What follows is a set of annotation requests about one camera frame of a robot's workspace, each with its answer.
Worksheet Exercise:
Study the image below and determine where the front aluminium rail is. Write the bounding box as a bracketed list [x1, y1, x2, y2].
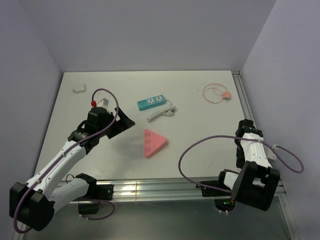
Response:
[22, 176, 287, 206]

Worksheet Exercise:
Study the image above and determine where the white wall charger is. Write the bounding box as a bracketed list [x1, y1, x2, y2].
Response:
[72, 84, 87, 94]

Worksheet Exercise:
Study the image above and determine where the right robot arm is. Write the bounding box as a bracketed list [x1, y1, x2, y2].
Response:
[216, 119, 281, 211]

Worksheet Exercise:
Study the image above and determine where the white power cord with plug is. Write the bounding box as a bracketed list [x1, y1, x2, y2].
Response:
[146, 99, 177, 124]

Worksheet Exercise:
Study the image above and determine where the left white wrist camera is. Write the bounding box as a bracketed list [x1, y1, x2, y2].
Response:
[91, 98, 109, 109]

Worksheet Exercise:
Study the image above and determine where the pink triangular power strip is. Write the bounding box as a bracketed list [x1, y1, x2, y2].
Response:
[143, 129, 168, 158]

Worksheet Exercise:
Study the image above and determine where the pink thin charging cable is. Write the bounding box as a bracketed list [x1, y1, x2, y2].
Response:
[201, 83, 229, 104]

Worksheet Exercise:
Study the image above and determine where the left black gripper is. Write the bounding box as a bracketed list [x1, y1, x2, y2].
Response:
[97, 107, 135, 139]

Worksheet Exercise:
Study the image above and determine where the aluminium rail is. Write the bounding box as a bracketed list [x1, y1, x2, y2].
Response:
[22, 176, 287, 206]
[231, 70, 256, 126]

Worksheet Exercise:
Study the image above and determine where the teal power strip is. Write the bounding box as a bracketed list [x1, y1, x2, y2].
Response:
[137, 94, 166, 111]

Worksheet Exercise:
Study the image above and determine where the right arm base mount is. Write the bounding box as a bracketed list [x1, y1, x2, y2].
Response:
[196, 180, 240, 216]

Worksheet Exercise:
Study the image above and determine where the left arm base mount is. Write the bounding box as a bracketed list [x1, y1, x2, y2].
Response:
[76, 184, 116, 220]

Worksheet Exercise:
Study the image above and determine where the right side aluminium rail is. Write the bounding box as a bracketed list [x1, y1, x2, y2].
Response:
[231, 70, 256, 126]

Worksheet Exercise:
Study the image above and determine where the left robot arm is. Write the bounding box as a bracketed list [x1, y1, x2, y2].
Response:
[9, 106, 135, 234]

